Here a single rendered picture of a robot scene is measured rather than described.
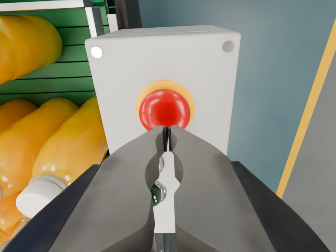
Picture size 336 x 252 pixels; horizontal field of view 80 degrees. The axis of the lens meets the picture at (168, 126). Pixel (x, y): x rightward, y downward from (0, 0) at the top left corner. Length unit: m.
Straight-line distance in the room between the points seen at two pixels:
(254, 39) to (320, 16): 0.34
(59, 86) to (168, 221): 0.29
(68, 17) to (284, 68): 1.25
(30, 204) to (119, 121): 0.12
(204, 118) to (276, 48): 1.24
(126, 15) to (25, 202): 0.27
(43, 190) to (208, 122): 0.16
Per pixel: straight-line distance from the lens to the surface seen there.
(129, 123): 0.16
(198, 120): 0.16
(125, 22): 0.35
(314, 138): 1.77
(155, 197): 0.19
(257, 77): 1.38
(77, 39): 0.37
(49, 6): 0.29
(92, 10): 0.27
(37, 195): 0.23
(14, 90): 0.45
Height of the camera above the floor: 1.24
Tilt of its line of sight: 61 degrees down
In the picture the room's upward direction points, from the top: 177 degrees counter-clockwise
